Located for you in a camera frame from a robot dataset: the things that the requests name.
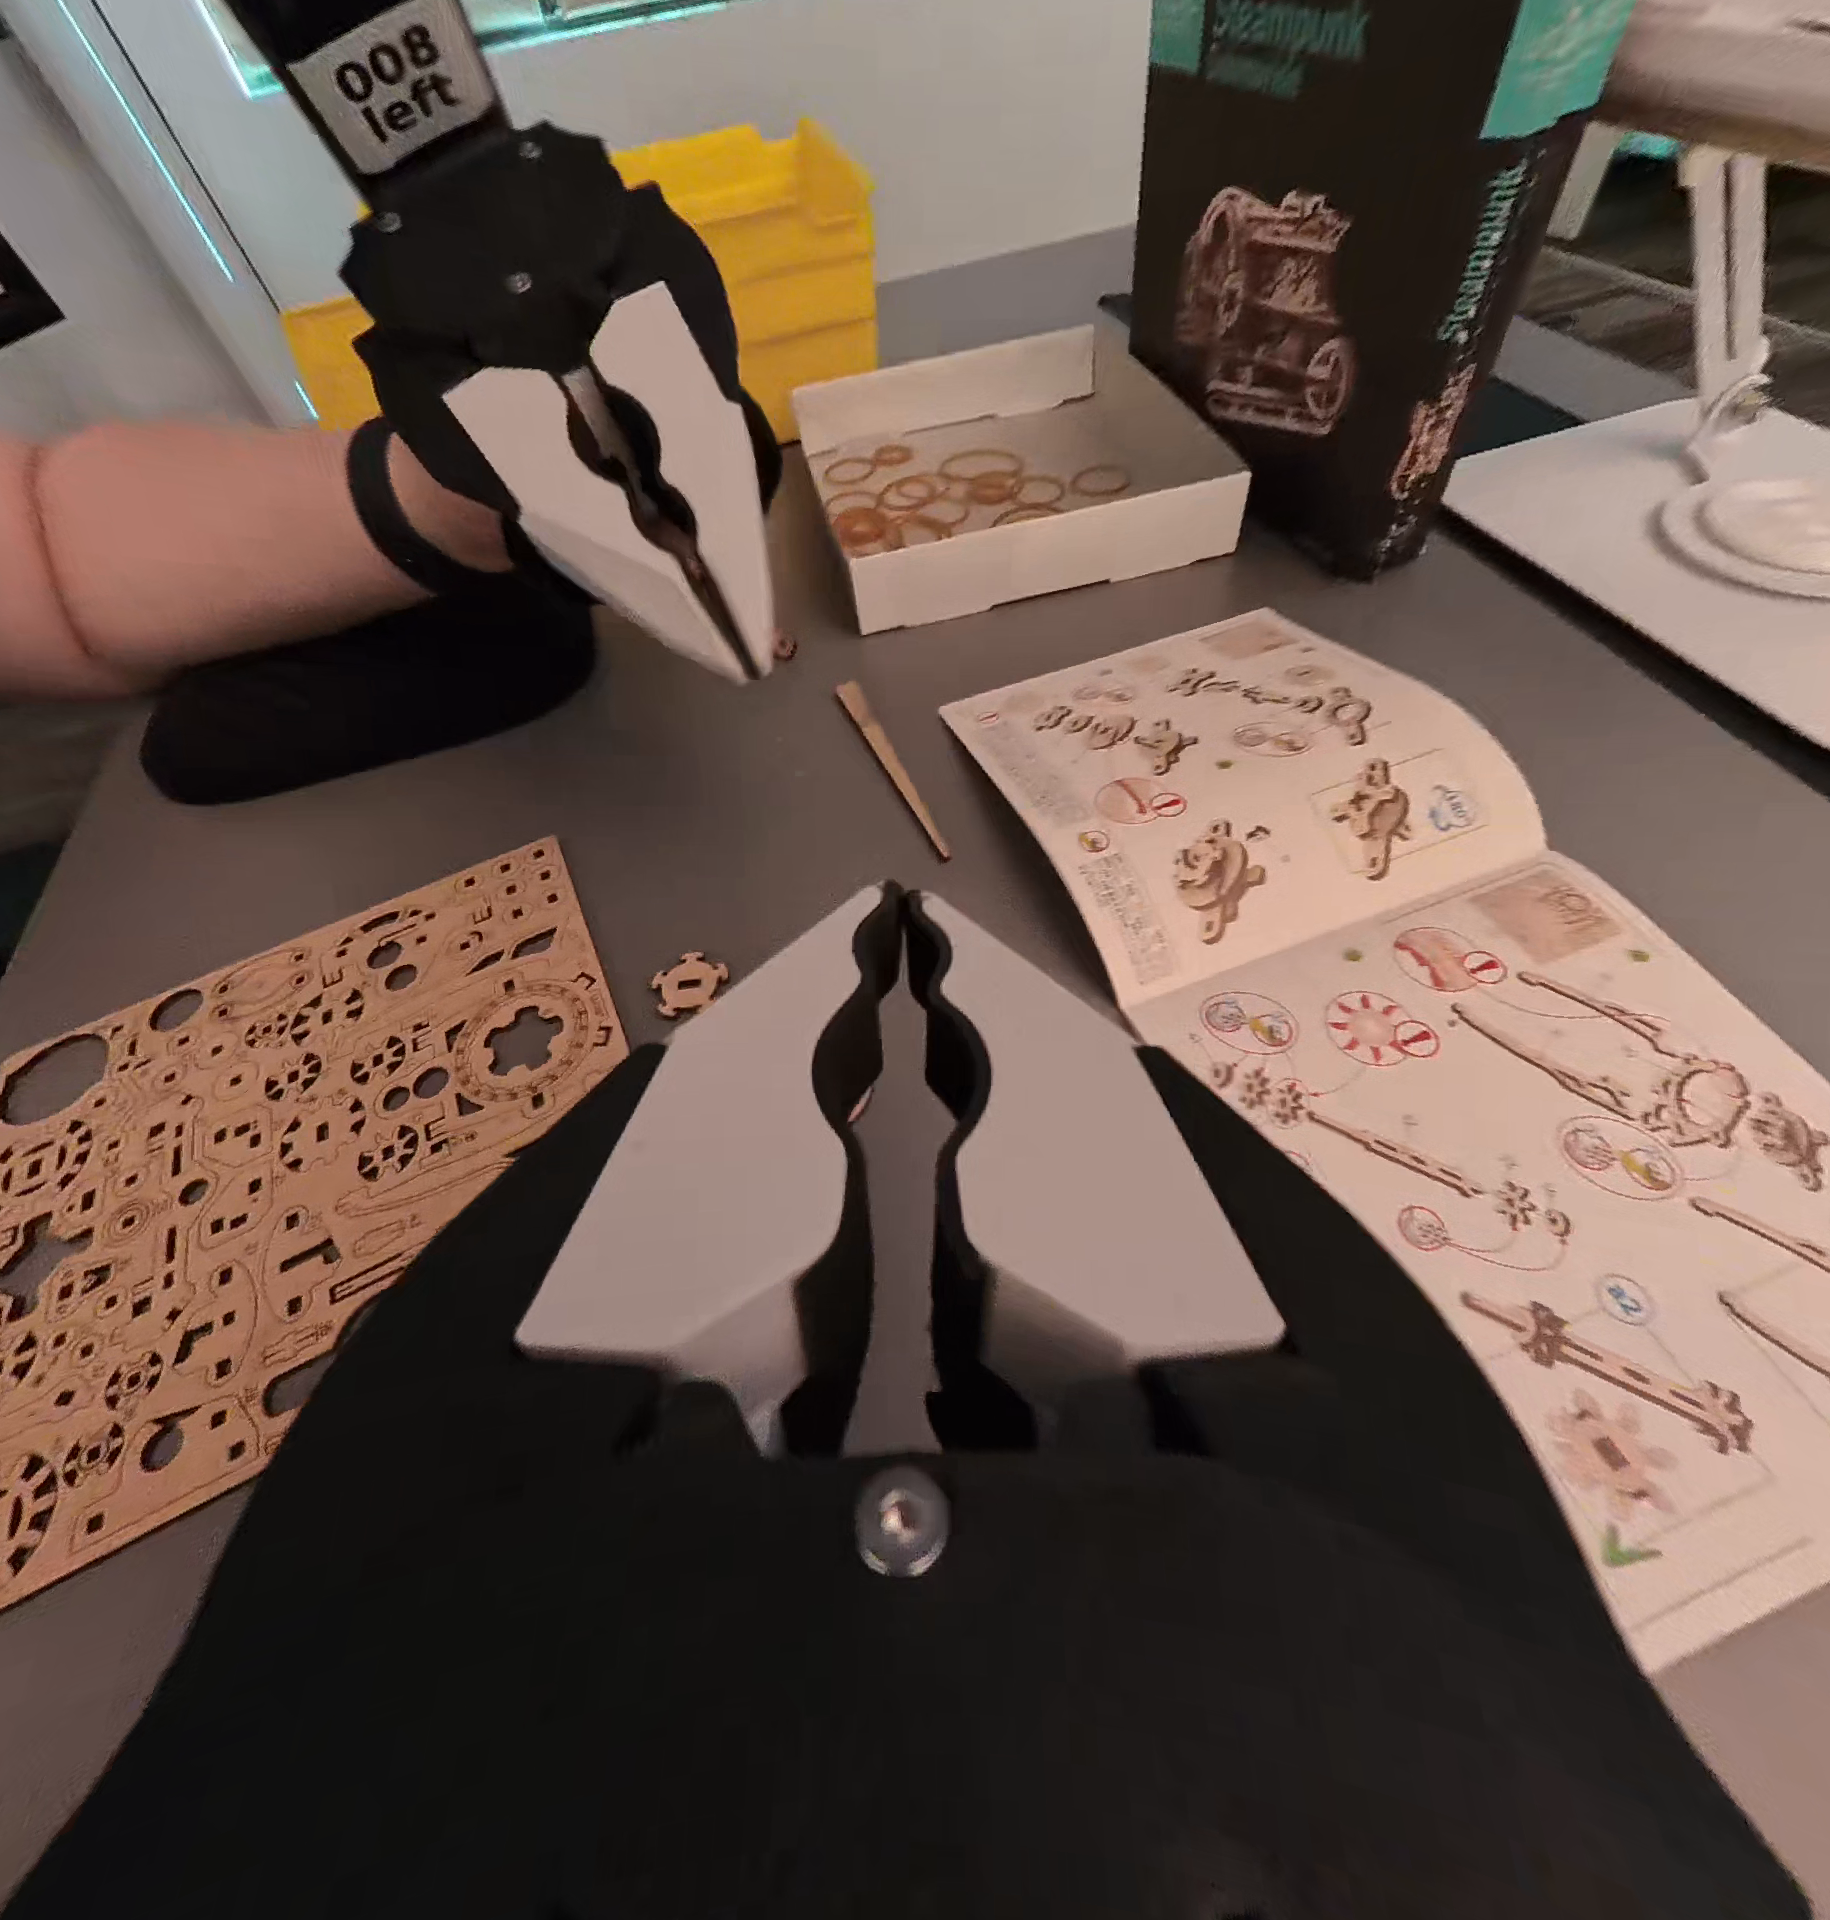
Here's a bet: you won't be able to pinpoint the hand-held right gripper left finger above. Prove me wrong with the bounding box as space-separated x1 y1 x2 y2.
514 882 909 1455

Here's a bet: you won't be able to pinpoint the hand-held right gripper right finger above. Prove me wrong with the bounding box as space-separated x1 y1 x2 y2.
903 891 1291 1450

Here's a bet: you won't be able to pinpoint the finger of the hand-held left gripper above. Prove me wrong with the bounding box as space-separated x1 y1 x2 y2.
587 283 781 682
442 362 755 687

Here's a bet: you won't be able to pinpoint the laser-cut wooden parts sheet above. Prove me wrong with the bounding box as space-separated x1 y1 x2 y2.
0 837 630 1638

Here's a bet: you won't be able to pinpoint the person's left forearm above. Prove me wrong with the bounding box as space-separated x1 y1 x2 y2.
0 412 100 699

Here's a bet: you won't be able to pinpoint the person's left hand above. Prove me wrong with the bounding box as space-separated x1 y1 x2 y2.
57 415 524 693

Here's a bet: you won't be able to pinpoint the yellow stacked plastic bins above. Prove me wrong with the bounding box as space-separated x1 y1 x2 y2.
279 122 880 440

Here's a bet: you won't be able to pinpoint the pile of rubber bands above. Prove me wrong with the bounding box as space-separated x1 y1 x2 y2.
822 434 1138 559

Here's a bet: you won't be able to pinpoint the illustrated instruction booklet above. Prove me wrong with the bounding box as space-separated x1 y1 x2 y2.
941 608 1830 1675

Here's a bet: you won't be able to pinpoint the white cardboard box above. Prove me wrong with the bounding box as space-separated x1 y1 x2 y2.
792 326 1254 641

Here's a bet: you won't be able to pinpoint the thin wooden stick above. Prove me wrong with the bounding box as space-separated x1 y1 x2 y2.
836 680 953 863

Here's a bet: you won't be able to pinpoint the black printed product box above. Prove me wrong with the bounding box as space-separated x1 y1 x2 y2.
1128 0 1602 584

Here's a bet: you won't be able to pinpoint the white flat board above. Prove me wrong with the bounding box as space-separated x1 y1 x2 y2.
1441 393 1830 766

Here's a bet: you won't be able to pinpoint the white round-base stand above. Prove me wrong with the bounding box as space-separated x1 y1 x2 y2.
1658 142 1830 603

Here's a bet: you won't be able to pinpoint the white table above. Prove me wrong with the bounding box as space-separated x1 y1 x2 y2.
1546 0 1830 398

